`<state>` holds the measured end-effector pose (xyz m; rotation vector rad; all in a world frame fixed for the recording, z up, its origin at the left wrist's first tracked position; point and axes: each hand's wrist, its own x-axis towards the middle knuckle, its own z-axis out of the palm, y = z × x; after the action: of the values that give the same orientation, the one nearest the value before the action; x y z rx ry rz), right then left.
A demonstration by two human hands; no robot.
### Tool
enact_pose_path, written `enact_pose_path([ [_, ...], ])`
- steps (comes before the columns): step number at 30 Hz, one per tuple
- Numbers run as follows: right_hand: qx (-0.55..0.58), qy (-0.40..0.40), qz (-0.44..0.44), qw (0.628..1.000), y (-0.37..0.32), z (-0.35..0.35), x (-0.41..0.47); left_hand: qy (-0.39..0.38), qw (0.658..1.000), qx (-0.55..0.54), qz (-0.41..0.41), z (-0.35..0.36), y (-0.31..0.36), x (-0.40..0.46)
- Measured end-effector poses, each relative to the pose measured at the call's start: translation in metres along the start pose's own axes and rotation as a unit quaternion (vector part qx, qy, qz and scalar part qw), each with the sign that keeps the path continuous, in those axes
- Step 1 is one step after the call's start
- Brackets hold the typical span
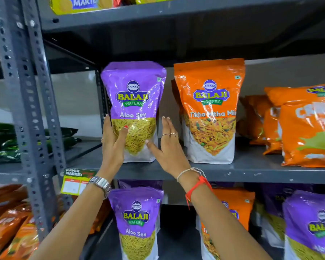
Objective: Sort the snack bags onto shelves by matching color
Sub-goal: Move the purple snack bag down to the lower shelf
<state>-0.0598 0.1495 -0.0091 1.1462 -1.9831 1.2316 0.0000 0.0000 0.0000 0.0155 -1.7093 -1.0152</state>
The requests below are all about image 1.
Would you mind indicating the silver metal wristwatch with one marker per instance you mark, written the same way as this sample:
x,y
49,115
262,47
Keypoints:
x,y
100,184

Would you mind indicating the grey metal shelf rack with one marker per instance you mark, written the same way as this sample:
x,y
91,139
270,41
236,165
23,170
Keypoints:
x,y
19,78
260,165

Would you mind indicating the glossy orange chips packet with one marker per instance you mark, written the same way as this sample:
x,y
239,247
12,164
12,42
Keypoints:
x,y
272,129
308,132
289,95
253,119

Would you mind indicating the purple snack packet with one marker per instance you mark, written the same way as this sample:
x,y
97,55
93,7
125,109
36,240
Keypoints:
x,y
140,184
311,224
136,222
273,203
134,94

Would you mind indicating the person's left hand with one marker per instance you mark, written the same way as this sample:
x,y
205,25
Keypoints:
x,y
111,151

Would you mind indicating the person's left forearm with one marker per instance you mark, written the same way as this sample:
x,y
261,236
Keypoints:
x,y
73,227

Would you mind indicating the person's right forearm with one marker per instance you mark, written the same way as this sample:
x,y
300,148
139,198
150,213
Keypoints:
x,y
222,224

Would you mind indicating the orange brown snack packet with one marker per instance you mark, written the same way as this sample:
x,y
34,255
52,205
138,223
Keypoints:
x,y
101,216
5,224
23,242
5,193

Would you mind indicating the person's right middle finger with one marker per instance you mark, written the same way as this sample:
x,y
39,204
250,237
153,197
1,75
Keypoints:
x,y
171,128

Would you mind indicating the green yellow price tag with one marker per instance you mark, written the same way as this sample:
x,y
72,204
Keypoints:
x,y
75,182

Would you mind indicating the dark green snack packet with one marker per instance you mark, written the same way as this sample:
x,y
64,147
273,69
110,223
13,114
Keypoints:
x,y
67,142
4,155
57,131

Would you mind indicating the orange mixed snack packet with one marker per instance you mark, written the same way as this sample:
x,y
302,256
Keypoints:
x,y
176,97
233,208
210,105

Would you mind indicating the red packet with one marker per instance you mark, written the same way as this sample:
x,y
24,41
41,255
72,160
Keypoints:
x,y
117,1

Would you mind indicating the person's right thumb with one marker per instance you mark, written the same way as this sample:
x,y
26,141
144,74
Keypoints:
x,y
153,148

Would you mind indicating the person's right hand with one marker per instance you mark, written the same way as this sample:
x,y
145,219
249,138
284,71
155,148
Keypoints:
x,y
172,154

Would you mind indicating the person's left thumb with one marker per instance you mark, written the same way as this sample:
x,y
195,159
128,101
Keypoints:
x,y
122,140

